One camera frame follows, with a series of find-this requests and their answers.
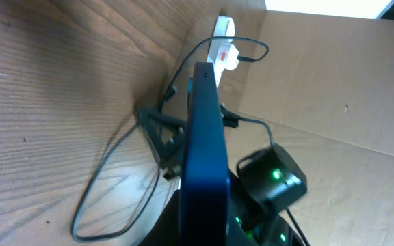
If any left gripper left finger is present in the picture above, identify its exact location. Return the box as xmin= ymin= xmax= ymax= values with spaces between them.
xmin=138 ymin=190 xmax=180 ymax=246

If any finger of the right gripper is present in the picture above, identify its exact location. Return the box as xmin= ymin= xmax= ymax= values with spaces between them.
xmin=138 ymin=109 xmax=187 ymax=180
xmin=220 ymin=104 xmax=241 ymax=128

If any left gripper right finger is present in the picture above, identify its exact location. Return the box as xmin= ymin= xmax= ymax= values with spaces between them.
xmin=227 ymin=218 xmax=258 ymax=246

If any Galaxy smartphone blue screen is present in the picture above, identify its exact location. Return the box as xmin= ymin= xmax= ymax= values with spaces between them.
xmin=179 ymin=62 xmax=230 ymax=245

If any black USB charging cable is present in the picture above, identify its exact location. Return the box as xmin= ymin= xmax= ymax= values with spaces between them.
xmin=70 ymin=36 xmax=270 ymax=243

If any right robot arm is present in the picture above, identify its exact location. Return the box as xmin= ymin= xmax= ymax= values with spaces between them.
xmin=139 ymin=109 xmax=309 ymax=245

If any white USB charger plug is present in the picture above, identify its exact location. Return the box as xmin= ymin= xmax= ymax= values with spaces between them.
xmin=215 ymin=43 xmax=239 ymax=71

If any white power strip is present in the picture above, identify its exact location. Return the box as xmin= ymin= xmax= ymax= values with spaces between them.
xmin=206 ymin=16 xmax=239 ymax=86

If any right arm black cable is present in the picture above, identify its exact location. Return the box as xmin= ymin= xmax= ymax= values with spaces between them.
xmin=236 ymin=115 xmax=311 ymax=246

